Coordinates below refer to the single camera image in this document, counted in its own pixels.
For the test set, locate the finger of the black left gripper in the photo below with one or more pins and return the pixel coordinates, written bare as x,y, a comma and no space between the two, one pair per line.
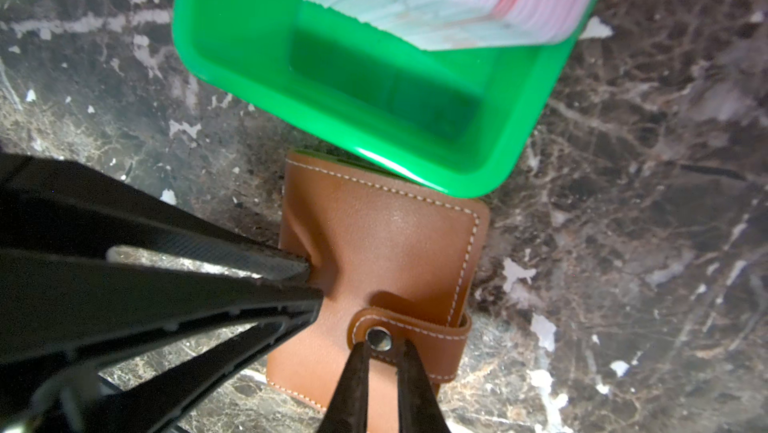
64,320
66,208

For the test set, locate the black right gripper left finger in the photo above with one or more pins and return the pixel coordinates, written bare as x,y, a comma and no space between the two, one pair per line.
348,409

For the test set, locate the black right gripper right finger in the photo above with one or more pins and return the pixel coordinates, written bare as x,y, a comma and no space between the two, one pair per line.
418,409

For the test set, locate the brown leather card holder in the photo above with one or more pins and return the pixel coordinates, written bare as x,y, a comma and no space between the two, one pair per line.
389,255

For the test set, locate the green plastic tray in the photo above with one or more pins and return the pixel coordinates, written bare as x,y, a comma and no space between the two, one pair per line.
452,120

